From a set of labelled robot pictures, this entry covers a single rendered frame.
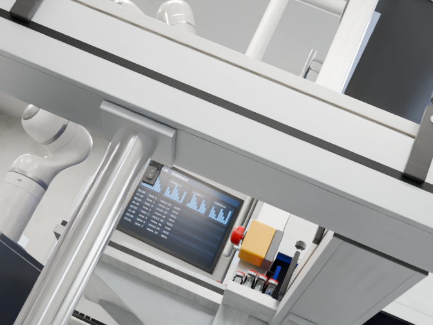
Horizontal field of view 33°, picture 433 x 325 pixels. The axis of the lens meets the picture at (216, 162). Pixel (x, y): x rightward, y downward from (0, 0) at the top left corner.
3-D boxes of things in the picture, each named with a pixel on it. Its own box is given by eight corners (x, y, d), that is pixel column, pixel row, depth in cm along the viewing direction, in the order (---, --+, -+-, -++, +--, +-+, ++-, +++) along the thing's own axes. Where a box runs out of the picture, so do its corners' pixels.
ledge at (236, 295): (282, 329, 154) (285, 320, 154) (292, 317, 142) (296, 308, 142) (220, 302, 155) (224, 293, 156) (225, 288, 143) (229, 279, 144)
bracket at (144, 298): (194, 368, 163) (216, 315, 167) (194, 367, 160) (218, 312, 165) (56, 306, 166) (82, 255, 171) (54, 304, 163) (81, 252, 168)
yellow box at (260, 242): (267, 271, 157) (279, 241, 160) (272, 262, 150) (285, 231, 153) (235, 256, 158) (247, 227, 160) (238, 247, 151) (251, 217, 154)
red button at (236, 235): (243, 250, 157) (250, 234, 158) (245, 245, 153) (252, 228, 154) (227, 243, 157) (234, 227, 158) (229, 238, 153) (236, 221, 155)
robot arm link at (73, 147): (-1, 169, 208) (40, 102, 217) (44, 203, 220) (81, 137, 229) (24, 173, 200) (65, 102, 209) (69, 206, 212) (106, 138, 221)
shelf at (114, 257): (229, 363, 221) (231, 356, 221) (254, 319, 156) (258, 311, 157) (85, 298, 225) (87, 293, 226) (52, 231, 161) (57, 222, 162)
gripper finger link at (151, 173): (164, 157, 178) (153, 180, 175) (164, 162, 180) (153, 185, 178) (153, 152, 178) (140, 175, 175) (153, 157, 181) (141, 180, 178)
